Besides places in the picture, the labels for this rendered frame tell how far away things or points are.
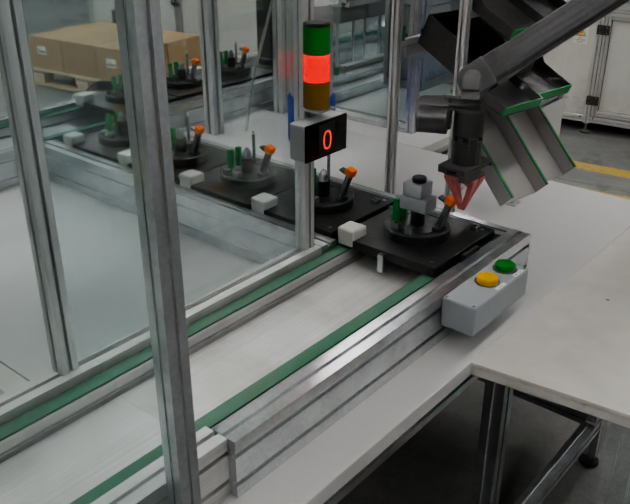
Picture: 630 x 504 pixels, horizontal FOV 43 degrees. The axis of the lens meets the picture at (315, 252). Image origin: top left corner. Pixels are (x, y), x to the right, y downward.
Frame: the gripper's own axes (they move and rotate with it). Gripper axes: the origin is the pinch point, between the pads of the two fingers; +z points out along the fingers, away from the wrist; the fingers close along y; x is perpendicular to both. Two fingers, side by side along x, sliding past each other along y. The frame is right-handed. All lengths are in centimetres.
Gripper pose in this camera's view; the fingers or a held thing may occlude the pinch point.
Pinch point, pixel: (461, 205)
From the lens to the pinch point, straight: 160.4
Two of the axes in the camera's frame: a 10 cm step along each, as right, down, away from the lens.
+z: 0.0, 9.0, 4.3
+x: 7.6, 2.8, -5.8
